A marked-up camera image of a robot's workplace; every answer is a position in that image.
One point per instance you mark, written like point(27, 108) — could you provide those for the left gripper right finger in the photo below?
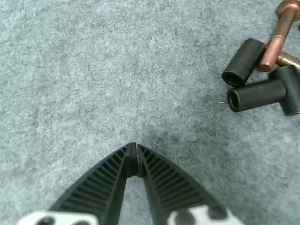
point(168, 185)

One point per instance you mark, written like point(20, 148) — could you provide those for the copper bolt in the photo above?
point(280, 35)
point(289, 59)

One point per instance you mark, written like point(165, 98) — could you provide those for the black cylindrical sleeve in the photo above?
point(245, 62)
point(256, 96)
point(289, 90)

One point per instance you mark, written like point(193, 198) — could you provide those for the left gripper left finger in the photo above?
point(103, 187)

